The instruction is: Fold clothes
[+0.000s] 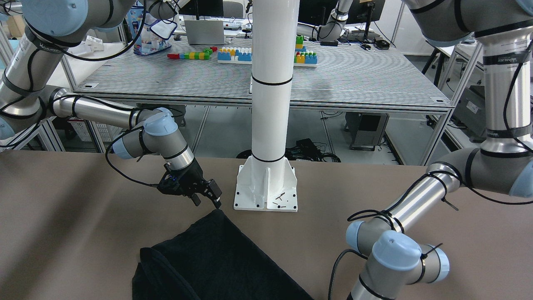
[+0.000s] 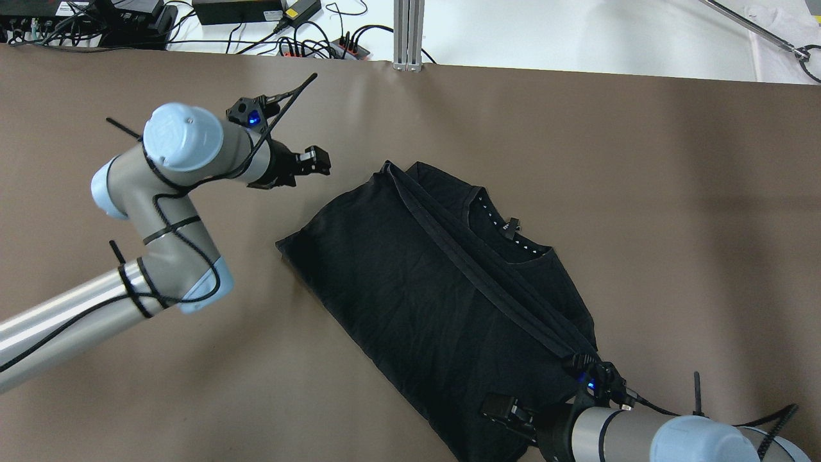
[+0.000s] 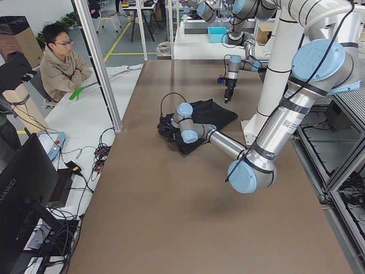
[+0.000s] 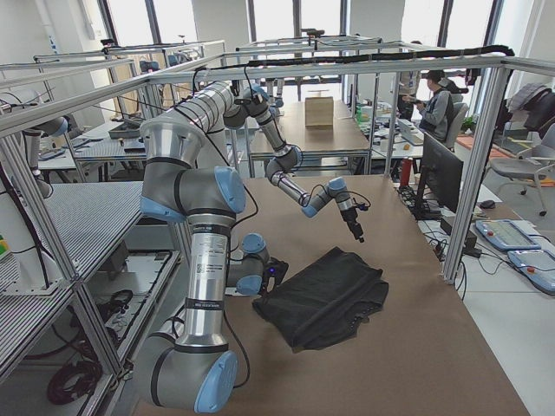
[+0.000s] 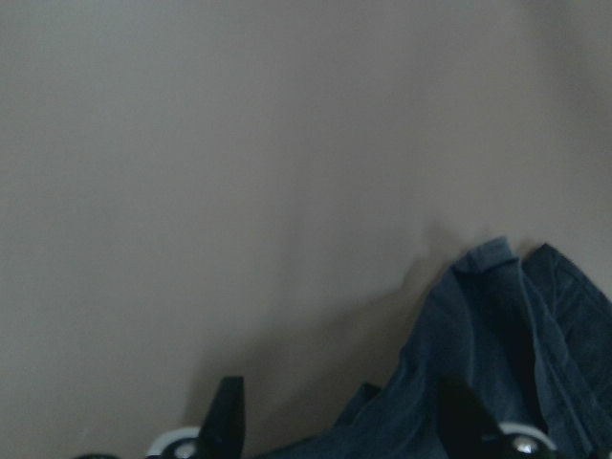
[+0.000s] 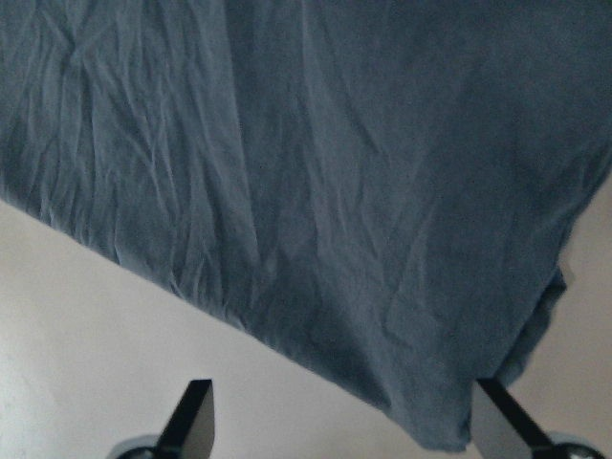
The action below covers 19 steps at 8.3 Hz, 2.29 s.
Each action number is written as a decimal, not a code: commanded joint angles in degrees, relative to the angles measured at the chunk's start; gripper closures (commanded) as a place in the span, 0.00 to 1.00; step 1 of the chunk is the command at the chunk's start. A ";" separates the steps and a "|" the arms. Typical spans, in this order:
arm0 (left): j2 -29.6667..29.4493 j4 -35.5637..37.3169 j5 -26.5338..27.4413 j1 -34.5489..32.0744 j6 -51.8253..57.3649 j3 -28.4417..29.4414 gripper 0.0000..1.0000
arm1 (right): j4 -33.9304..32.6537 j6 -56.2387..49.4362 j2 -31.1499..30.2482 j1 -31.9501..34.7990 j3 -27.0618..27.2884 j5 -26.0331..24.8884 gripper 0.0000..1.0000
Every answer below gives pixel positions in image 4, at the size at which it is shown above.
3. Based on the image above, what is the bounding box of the black printed t-shirt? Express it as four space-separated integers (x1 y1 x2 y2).
252 247 389 351

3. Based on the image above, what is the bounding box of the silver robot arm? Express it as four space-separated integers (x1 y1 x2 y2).
160 81 368 243
134 114 270 413

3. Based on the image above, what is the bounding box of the blue teach pendant far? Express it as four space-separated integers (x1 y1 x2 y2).
474 219 541 251

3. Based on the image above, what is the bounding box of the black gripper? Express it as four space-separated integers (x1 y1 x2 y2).
259 257 289 295
340 198 369 243

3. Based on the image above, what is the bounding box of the cardboard box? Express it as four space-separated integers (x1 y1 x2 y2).
304 97 334 127

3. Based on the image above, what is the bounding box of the grey office chair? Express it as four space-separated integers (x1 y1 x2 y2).
486 125 554 217

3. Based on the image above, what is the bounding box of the blue teach pendant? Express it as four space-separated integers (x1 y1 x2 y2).
474 219 541 251
507 250 555 296

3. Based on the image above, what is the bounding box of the red water bottle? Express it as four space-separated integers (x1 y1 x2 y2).
399 158 413 187

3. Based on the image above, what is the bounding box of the aluminium cage frame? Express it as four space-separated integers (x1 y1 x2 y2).
1 45 511 380

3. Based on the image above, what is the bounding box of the black computer monitor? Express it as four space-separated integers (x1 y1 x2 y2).
413 136 463 220

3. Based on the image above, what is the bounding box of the seated person grey jacket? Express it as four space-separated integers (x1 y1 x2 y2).
415 70 454 141

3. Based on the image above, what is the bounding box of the blue teach pendant near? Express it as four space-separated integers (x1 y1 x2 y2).
507 250 555 296

